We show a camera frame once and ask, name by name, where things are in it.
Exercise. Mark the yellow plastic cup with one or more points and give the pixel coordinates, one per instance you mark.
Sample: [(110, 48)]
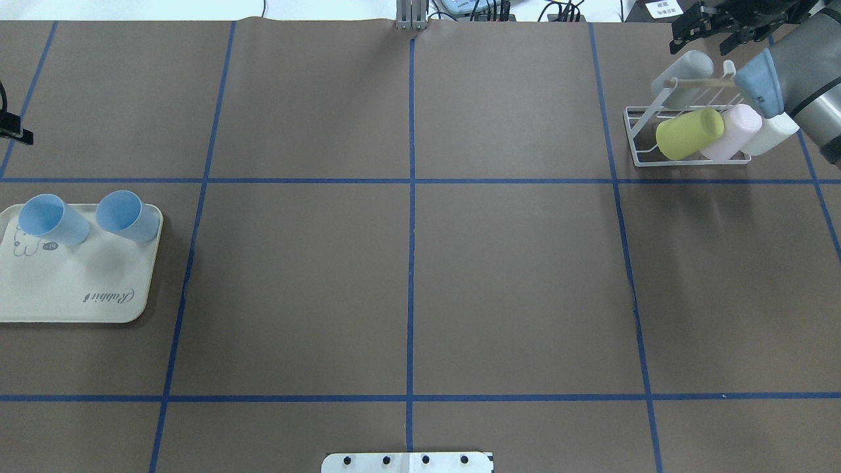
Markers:
[(679, 137)]

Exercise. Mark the grey plastic cup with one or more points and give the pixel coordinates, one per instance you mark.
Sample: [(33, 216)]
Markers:
[(692, 65)]

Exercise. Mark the blue plastic cup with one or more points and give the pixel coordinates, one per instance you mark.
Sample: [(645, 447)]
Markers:
[(124, 214), (48, 217)]

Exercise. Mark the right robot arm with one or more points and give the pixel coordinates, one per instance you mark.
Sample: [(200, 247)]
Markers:
[(799, 75)]

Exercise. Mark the pale green plastic cup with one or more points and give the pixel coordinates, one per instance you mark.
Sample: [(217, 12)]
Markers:
[(773, 132)]

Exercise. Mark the aluminium frame post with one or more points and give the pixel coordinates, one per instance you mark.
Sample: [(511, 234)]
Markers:
[(412, 14)]

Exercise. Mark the white metal base plate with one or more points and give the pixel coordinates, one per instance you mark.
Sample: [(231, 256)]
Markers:
[(442, 461)]

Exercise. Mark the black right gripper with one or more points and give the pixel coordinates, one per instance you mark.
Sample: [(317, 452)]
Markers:
[(755, 16)]

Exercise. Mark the cream plastic tray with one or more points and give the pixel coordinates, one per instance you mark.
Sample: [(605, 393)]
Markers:
[(106, 279)]

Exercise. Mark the white wire cup rack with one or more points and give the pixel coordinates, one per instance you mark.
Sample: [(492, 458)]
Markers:
[(641, 121)]

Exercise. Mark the pink plastic cup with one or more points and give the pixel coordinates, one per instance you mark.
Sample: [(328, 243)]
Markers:
[(741, 124)]

